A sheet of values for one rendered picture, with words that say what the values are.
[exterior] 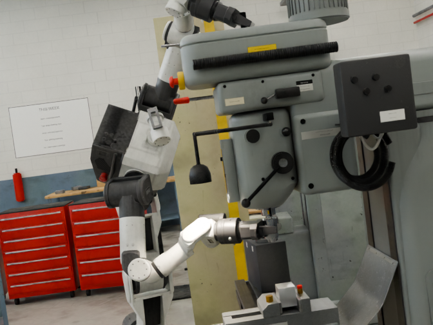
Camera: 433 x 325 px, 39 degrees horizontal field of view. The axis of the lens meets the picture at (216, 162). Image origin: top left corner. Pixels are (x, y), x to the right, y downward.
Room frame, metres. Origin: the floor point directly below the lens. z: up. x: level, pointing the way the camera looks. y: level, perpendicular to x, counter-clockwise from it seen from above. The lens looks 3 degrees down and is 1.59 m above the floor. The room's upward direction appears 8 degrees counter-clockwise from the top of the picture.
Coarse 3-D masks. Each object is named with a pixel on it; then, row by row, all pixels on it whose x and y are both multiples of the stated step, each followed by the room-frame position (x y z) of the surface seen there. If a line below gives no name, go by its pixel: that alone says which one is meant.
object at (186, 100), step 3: (204, 96) 2.15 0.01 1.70; (207, 96) 2.15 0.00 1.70; (210, 96) 2.15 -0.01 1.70; (213, 96) 2.15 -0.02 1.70; (174, 99) 2.14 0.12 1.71; (177, 99) 2.14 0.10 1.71; (180, 99) 2.14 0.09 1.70; (183, 99) 2.14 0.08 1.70; (186, 99) 2.14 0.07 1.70; (189, 99) 2.15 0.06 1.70; (192, 99) 2.15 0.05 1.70; (195, 99) 2.15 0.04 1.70; (198, 99) 2.15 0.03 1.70; (201, 99) 2.15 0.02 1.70; (174, 102) 2.14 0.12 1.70; (177, 102) 2.14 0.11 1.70; (180, 102) 2.14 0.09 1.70; (183, 102) 2.14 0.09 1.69; (186, 102) 2.14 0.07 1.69
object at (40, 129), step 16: (16, 112) 10.90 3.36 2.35; (32, 112) 10.91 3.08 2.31; (48, 112) 10.93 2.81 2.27; (64, 112) 10.94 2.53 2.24; (80, 112) 10.95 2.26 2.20; (16, 128) 10.90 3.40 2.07; (32, 128) 10.91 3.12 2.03; (48, 128) 10.92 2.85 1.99; (64, 128) 10.94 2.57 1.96; (80, 128) 10.95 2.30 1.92; (16, 144) 10.90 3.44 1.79; (32, 144) 10.91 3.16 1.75; (48, 144) 10.92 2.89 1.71; (64, 144) 10.94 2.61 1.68; (80, 144) 10.95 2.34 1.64
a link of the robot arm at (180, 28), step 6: (174, 18) 2.26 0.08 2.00; (192, 18) 2.25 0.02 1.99; (174, 24) 2.32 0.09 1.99; (180, 24) 2.24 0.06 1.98; (186, 24) 2.24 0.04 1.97; (192, 24) 2.27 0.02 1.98; (174, 30) 2.31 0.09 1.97; (180, 30) 2.29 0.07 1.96; (186, 30) 2.29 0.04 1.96; (192, 30) 2.31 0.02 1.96; (198, 30) 2.33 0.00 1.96; (168, 36) 2.32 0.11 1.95; (174, 36) 2.32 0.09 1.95; (180, 36) 2.31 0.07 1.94; (168, 42) 2.35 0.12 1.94; (174, 42) 2.33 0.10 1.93
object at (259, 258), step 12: (252, 240) 2.47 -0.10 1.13; (264, 240) 2.38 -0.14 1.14; (276, 240) 2.40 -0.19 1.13; (252, 252) 2.43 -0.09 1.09; (264, 252) 2.35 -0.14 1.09; (276, 252) 2.36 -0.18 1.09; (252, 264) 2.46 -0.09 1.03; (264, 264) 2.35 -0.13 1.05; (276, 264) 2.36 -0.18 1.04; (288, 264) 2.37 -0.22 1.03; (252, 276) 2.49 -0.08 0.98; (264, 276) 2.35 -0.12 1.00; (276, 276) 2.36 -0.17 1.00; (288, 276) 2.37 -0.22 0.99; (264, 288) 2.35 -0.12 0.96
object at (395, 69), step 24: (336, 72) 1.74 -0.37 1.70; (360, 72) 1.71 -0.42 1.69; (384, 72) 1.71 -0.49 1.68; (408, 72) 1.71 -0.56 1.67; (336, 96) 1.77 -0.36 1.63; (360, 96) 1.71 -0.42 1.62; (384, 96) 1.71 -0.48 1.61; (408, 96) 1.71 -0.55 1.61; (360, 120) 1.71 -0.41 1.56; (384, 120) 1.71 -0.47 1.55; (408, 120) 1.71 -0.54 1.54
